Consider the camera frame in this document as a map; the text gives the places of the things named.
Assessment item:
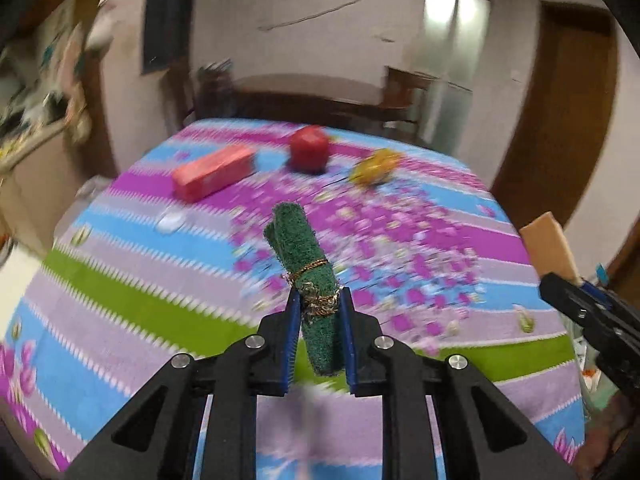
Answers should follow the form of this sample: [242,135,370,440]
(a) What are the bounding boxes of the tan sponge block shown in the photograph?
[520,211,584,286]

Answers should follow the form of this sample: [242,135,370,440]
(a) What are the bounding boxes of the box of clutter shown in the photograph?
[195,58,236,119]

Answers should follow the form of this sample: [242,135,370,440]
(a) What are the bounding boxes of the colourful floral tablecloth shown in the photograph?
[1,119,585,469]

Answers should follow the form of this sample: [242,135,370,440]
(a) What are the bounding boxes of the green bag trash bin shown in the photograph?
[573,330,618,420]

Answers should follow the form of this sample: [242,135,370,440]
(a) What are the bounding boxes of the white bottle cap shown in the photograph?
[155,210,186,234]

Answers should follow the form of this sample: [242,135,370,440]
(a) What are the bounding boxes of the yellow crumpled wrapper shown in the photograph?
[348,148,404,188]

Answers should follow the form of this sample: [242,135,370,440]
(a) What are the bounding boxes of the wooden chair right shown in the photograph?
[382,66,437,146]

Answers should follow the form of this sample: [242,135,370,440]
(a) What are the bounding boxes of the hanging white plastic bag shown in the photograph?
[85,0,115,56]

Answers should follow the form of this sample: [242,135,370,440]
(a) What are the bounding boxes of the wooden chair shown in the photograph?
[160,56,198,129]
[382,66,437,146]

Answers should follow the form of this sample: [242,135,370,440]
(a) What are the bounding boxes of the dark round wooden table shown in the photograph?
[233,74,404,129]

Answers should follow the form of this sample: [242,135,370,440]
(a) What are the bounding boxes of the frosted glass door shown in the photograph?
[411,0,491,155]

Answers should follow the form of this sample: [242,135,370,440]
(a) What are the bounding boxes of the kitchen counter cabinets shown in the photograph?
[1,120,87,257]

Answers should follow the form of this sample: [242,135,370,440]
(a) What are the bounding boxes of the brown door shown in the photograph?
[491,1,618,228]

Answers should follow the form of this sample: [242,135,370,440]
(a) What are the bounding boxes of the green scouring pad roll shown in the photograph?
[264,203,344,376]

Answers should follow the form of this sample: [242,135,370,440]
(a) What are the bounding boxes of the pink cardboard box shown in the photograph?
[171,145,256,203]

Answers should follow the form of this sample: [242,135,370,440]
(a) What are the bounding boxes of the red apple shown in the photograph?
[288,126,331,174]

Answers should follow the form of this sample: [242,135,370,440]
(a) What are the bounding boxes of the wooden chair left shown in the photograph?
[160,56,198,129]

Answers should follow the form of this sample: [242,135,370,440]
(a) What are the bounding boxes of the dark window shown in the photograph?
[141,0,193,74]

